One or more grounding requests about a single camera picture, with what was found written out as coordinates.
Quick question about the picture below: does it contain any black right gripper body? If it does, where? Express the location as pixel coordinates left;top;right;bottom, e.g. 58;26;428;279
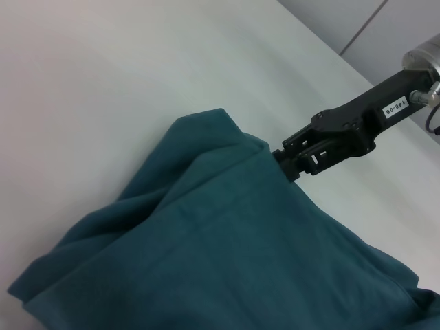
310;67;435;160

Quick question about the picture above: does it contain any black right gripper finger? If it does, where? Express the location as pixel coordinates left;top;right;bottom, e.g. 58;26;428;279
280;135;367;183
273;125;340;162

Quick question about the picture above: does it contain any teal T-shirt with white print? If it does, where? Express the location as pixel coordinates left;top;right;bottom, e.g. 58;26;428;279
7;108;440;330

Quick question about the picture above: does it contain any right gripper cable with connector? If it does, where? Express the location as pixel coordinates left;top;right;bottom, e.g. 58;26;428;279
408;81;440;137

